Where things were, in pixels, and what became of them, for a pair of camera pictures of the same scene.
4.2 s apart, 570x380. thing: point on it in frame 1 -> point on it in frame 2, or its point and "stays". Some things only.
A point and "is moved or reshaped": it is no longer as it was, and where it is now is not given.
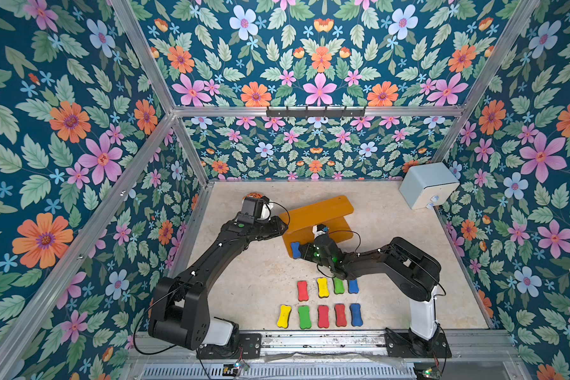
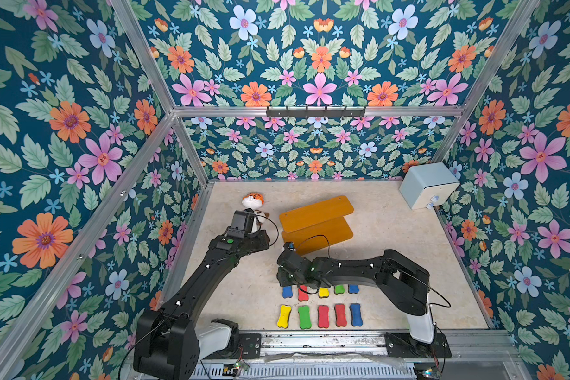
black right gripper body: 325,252 -> 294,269
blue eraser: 296,252 is moved or reshaped
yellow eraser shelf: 283,316 stays
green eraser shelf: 305,321 stays
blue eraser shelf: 356,319 stays
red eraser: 323,314 stays
